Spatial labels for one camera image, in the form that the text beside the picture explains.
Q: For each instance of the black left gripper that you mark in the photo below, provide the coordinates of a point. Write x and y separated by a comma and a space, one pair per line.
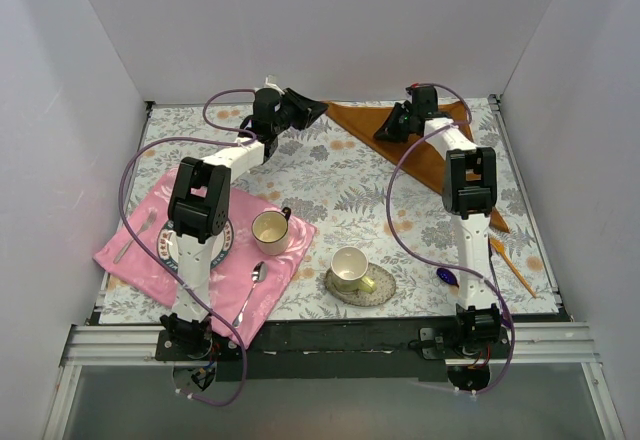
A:
300, 108

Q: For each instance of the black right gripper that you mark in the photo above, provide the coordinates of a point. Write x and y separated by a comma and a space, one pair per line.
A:
398, 121

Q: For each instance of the orange-brown cloth napkin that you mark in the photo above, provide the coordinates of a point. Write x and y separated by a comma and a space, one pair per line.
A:
424, 164

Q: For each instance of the orange plastic utensil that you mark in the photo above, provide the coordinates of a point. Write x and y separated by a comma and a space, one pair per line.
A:
499, 247

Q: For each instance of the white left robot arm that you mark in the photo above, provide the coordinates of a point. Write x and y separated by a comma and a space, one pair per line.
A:
199, 206

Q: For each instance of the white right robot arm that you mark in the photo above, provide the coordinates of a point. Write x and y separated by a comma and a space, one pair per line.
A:
469, 195

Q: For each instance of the floral patterned tablecloth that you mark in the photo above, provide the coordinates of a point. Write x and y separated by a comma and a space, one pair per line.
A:
337, 183

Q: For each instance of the pink floral placemat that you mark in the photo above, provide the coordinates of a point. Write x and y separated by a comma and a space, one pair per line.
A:
230, 281

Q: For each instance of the pale green teacup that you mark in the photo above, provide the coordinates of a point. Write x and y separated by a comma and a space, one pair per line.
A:
349, 267

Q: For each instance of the purple spoon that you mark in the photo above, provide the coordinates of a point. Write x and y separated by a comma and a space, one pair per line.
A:
447, 276

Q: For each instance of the silver spoon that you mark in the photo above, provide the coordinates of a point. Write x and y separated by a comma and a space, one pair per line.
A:
258, 275

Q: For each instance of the woven round saucer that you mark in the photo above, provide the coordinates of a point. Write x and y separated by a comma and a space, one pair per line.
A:
385, 288

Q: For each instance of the silver fork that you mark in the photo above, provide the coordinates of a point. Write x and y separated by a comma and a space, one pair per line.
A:
151, 217

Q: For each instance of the white plate green rim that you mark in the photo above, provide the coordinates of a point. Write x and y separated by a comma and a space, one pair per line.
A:
167, 248

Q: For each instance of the cream mug black handle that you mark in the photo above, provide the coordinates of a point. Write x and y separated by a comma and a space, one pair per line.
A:
270, 230

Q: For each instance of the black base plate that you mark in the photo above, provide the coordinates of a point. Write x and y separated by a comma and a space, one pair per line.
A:
415, 348

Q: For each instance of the aluminium frame rail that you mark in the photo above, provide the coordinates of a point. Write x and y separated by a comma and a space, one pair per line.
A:
336, 379

